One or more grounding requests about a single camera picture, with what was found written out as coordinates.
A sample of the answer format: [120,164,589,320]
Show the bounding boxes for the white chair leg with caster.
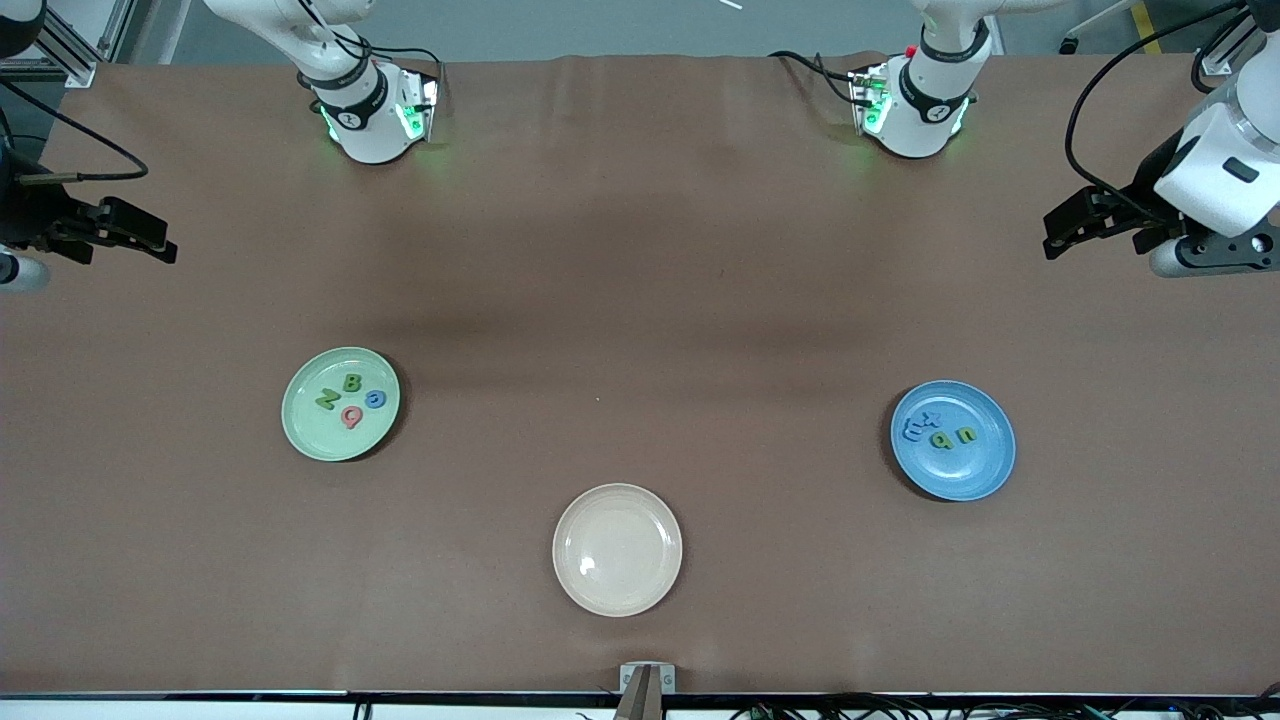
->
[1060,0,1139,56]

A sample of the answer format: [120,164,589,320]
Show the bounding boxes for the light green plate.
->
[281,346,402,463]

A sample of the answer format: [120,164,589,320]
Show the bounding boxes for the blue plate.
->
[890,379,1017,502]

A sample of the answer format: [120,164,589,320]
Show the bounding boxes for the brown table mat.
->
[0,52,1280,698]

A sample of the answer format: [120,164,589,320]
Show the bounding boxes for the beige plate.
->
[552,483,684,618]

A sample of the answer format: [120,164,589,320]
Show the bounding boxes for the aluminium frame post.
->
[0,0,141,89]
[1195,0,1280,79]

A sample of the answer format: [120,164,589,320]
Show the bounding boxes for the black right arm base cable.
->
[335,28,444,76]

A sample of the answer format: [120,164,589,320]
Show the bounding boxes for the black arm base cable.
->
[768,50,863,106]
[335,28,444,76]

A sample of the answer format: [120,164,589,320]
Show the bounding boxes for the black left arm base cable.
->
[768,50,863,106]

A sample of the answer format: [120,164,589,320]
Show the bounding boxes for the tangled black cables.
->
[730,695,1280,720]

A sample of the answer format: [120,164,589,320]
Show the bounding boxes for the grey metal camera mount bracket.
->
[613,661,677,720]

